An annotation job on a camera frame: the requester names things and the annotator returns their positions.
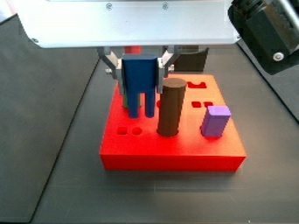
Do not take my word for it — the red peg board fixture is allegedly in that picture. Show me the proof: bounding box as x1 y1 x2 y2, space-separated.
98 73 246 172

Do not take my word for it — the pink hexagonal peg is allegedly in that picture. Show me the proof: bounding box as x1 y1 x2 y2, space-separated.
125 45 141 53

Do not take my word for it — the purple square peg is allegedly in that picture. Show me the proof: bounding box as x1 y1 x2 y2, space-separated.
200 106 230 137

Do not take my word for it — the blue square-circle object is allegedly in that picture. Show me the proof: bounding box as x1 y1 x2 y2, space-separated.
121 53 157 118

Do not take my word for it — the black curved cradle fixture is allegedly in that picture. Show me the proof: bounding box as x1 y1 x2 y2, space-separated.
173 45 209 73

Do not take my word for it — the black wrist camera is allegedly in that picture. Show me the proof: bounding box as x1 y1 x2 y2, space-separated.
228 0 299 75

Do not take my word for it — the brown round peg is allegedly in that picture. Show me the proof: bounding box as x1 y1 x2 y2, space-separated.
156 78 186 137

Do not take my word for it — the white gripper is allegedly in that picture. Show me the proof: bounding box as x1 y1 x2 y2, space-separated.
11 0 238 95

